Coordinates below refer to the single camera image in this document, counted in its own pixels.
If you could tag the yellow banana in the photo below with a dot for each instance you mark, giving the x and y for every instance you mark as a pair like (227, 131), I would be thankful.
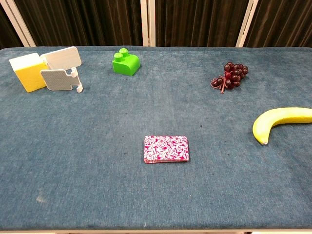
(273, 118)

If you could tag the black pleated curtain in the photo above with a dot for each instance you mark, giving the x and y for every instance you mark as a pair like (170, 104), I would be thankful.
(285, 23)
(6, 31)
(85, 22)
(200, 22)

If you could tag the blue fabric tablecloth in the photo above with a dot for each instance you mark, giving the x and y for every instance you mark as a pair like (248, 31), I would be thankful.
(97, 146)

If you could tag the white frame post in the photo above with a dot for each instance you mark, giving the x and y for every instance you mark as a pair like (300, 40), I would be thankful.
(18, 22)
(148, 23)
(246, 24)

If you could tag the bunch of dark red grapes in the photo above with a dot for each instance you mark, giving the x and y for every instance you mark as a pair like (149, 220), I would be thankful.
(234, 74)

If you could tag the green toy building block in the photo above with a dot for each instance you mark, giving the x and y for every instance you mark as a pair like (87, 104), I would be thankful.
(126, 64)

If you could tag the pink sponge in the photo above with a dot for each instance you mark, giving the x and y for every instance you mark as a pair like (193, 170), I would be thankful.
(165, 147)

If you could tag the yellow and white box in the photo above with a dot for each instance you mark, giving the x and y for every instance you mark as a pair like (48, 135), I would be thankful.
(28, 73)

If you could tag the pink patterned rectangular block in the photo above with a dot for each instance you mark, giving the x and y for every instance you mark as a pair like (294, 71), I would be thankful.
(168, 161)

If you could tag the white plastic plate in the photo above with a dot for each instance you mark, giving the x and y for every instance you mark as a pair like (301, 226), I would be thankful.
(63, 57)

